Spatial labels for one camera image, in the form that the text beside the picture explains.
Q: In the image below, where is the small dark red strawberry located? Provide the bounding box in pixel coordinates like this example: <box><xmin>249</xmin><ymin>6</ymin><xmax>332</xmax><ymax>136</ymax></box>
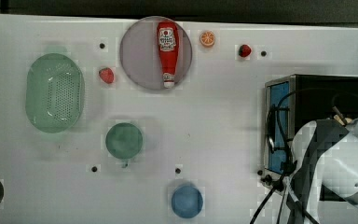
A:
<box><xmin>239</xmin><ymin>45</ymin><xmax>252</xmax><ymax>58</ymax></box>

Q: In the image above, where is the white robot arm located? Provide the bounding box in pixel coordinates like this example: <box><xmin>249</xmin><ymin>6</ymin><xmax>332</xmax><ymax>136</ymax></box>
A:
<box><xmin>285</xmin><ymin>119</ymin><xmax>358</xmax><ymax>224</ymax></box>

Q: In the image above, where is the blue cup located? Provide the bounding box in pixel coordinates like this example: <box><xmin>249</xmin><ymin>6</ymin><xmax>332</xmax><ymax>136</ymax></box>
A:
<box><xmin>171</xmin><ymin>185</ymin><xmax>203</xmax><ymax>218</ymax></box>

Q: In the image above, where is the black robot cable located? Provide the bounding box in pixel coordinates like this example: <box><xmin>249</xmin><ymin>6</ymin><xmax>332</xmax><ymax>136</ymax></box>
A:
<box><xmin>249</xmin><ymin>87</ymin><xmax>358</xmax><ymax>224</ymax></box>

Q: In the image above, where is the red ketchup bottle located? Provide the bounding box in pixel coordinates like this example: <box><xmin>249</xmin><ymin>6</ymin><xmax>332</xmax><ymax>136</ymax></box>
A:
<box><xmin>157</xmin><ymin>21</ymin><xmax>179</xmax><ymax>89</ymax></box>

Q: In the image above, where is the black toaster oven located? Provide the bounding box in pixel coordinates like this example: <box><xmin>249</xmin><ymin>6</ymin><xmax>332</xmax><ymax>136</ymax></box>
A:
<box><xmin>258</xmin><ymin>74</ymin><xmax>358</xmax><ymax>189</ymax></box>

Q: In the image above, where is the peeled banana toy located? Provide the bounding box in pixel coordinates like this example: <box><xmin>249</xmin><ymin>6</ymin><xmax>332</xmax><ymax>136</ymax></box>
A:
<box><xmin>333</xmin><ymin>115</ymin><xmax>353</xmax><ymax>125</ymax></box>

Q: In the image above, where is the orange slice toy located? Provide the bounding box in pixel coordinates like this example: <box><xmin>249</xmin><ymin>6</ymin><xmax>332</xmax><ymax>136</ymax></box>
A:
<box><xmin>200</xmin><ymin>31</ymin><xmax>215</xmax><ymax>48</ymax></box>

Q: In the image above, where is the green plastic colander basket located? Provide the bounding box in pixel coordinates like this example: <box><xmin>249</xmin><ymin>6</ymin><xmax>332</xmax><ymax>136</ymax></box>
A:
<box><xmin>25</xmin><ymin>52</ymin><xmax>85</xmax><ymax>133</ymax></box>

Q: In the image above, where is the large red strawberry toy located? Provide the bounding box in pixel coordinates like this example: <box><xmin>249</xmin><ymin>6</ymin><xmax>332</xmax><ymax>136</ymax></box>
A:
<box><xmin>99</xmin><ymin>68</ymin><xmax>115</xmax><ymax>84</ymax></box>

